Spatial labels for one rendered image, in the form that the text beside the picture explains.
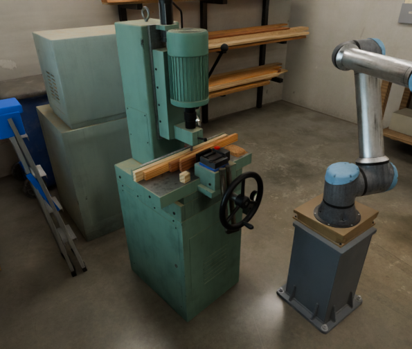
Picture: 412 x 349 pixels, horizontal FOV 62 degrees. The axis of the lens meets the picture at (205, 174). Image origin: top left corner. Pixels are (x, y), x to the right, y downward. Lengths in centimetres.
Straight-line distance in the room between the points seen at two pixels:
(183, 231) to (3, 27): 257
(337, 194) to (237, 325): 92
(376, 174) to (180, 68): 104
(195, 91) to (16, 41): 237
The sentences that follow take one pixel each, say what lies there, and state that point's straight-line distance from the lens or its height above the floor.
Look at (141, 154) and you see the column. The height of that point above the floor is 87.
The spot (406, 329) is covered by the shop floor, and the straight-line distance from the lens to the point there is 235.
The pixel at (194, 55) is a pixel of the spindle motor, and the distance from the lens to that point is 148.
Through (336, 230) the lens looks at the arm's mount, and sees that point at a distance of 180.
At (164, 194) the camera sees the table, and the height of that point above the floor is 90.
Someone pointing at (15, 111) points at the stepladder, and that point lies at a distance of 197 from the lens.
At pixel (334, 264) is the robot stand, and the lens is 188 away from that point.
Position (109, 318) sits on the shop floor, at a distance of 221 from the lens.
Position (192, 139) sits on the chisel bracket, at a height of 104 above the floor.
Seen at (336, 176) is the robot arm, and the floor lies 88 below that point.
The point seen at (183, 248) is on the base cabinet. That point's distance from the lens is 171.
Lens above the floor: 169
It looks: 30 degrees down
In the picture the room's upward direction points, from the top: 1 degrees counter-clockwise
